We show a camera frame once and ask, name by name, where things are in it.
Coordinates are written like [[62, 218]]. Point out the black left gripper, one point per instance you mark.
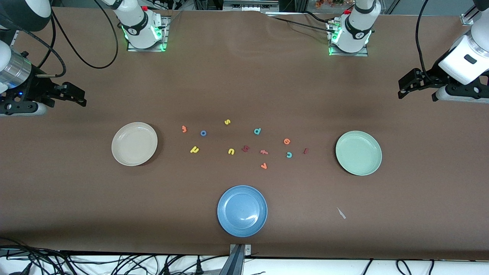
[[427, 77]]

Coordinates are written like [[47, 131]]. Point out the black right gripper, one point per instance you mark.
[[37, 87]]

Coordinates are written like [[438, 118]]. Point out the yellow foam letter h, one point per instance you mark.
[[196, 150]]

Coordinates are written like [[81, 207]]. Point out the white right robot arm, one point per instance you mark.
[[139, 28]]

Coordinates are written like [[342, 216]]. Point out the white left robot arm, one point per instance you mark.
[[355, 32]]

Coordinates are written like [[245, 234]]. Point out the beige brown plate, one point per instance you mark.
[[133, 144]]

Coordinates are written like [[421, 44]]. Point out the light green plate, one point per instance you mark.
[[359, 153]]

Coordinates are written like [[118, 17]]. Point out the orange dried flower bunch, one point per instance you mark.
[[328, 3]]

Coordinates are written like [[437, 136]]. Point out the small white paper scrap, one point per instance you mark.
[[341, 213]]

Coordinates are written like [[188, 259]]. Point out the brown table cover sheet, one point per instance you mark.
[[244, 76]]

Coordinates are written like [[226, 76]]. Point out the dark red foam letter k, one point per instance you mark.
[[245, 148]]

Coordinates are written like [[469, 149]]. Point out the silver metal box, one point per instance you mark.
[[248, 4]]

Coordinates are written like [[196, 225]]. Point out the black power plug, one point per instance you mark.
[[166, 269], [198, 268]]

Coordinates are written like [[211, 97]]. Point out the blue plate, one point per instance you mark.
[[240, 210]]

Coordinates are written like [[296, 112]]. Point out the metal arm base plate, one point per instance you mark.
[[165, 38], [365, 53]]

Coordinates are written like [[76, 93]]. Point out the aluminium frame profile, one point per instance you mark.
[[467, 19], [14, 38]]

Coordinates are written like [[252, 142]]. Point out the silver camera mount bracket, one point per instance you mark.
[[238, 259]]

